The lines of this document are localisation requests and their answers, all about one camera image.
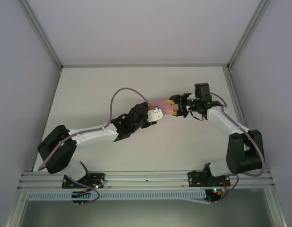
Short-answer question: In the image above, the white slotted cable duct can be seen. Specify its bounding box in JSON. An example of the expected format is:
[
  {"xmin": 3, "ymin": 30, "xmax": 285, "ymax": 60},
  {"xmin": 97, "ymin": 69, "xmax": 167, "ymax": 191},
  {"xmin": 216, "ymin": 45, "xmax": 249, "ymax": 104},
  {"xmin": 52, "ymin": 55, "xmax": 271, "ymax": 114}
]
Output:
[{"xmin": 26, "ymin": 190, "xmax": 211, "ymax": 206}]

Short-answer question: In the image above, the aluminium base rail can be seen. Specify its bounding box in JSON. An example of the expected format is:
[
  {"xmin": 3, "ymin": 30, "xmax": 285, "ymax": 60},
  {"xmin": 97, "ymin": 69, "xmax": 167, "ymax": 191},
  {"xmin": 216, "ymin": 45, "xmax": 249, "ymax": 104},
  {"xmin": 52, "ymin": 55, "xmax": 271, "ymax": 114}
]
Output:
[{"xmin": 17, "ymin": 168, "xmax": 274, "ymax": 190}]

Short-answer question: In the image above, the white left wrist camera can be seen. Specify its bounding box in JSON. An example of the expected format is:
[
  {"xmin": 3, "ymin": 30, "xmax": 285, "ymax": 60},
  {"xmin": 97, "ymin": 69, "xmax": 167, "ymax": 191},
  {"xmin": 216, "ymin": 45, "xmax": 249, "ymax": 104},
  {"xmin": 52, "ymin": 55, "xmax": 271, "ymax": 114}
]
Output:
[{"xmin": 147, "ymin": 106, "xmax": 165, "ymax": 123}]

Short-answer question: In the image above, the thin black cable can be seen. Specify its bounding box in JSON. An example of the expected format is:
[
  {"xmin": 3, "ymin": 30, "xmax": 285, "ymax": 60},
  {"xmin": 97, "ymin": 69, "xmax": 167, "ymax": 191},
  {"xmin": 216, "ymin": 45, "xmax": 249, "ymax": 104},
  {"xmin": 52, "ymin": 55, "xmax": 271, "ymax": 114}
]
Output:
[{"xmin": 186, "ymin": 109, "xmax": 207, "ymax": 122}]

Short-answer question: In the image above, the pink paper box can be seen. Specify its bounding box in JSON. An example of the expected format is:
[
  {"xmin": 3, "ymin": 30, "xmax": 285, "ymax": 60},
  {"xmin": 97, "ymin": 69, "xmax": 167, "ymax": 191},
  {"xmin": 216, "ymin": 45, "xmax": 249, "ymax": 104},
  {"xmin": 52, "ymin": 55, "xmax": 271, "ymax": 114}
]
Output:
[{"xmin": 148, "ymin": 97, "xmax": 178, "ymax": 117}]

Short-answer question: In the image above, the aluminium frame post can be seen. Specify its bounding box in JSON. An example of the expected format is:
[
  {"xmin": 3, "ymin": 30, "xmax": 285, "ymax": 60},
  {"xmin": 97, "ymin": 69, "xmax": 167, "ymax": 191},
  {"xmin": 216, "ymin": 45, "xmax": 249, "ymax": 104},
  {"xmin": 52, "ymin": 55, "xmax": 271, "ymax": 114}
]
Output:
[
  {"xmin": 226, "ymin": 0, "xmax": 271, "ymax": 71},
  {"xmin": 19, "ymin": 0, "xmax": 64, "ymax": 70}
]

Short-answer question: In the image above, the aluminium side rail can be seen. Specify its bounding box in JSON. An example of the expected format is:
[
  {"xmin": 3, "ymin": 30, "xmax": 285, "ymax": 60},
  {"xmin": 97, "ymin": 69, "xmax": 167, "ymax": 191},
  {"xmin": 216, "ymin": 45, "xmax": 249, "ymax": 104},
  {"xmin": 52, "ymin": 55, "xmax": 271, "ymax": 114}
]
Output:
[{"xmin": 224, "ymin": 66, "xmax": 248, "ymax": 127}]

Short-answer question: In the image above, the grey metal panel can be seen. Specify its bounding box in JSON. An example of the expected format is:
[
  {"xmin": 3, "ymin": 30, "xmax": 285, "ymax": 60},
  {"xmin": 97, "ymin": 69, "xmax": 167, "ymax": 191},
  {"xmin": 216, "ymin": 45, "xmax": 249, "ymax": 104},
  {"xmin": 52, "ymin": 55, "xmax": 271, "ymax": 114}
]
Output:
[{"xmin": 19, "ymin": 188, "xmax": 280, "ymax": 227}]

